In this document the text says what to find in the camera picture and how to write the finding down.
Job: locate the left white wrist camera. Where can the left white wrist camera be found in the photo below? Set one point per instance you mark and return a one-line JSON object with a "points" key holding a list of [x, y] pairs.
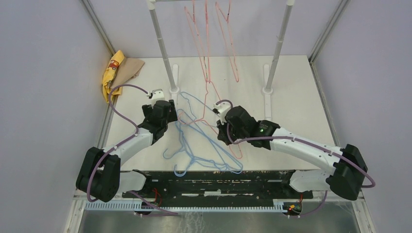
{"points": [[156, 95]]}

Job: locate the grey rack pole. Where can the grey rack pole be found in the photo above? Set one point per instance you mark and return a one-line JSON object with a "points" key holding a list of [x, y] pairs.
{"points": [[171, 70], [270, 69]]}

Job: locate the yellow printed cloth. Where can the yellow printed cloth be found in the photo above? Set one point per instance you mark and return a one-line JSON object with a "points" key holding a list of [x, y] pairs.
{"points": [[110, 73]]}

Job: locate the right grey rack pole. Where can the right grey rack pole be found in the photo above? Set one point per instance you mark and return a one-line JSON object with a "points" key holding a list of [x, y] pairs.
{"points": [[270, 69]]}

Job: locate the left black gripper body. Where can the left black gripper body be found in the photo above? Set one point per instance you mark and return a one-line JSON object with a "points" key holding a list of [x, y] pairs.
{"points": [[147, 110]]}

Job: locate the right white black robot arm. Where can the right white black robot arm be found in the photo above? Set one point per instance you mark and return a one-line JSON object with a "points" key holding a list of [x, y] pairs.
{"points": [[342, 171]]}

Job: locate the left grey rack pole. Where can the left grey rack pole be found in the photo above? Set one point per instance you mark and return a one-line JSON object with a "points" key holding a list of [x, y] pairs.
{"points": [[171, 70]]}

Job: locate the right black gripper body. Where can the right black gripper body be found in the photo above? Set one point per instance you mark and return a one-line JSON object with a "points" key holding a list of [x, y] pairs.
{"points": [[234, 134]]}

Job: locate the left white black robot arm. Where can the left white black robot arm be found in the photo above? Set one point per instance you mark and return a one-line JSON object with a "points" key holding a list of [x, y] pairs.
{"points": [[100, 173]]}

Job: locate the white slotted cable duct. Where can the white slotted cable duct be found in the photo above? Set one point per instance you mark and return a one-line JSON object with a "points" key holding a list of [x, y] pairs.
{"points": [[140, 206]]}

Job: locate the beige cloth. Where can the beige cloth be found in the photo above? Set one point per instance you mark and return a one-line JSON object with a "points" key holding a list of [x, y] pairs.
{"points": [[128, 69]]}

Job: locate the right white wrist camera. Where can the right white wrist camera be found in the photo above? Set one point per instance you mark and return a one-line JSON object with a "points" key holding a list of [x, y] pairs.
{"points": [[221, 110]]}

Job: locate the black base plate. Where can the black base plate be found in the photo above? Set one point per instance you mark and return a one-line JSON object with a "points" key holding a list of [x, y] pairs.
{"points": [[250, 188]]}

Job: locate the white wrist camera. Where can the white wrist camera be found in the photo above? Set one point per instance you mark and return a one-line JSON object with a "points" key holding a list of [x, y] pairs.
{"points": [[156, 95], [221, 110]]}

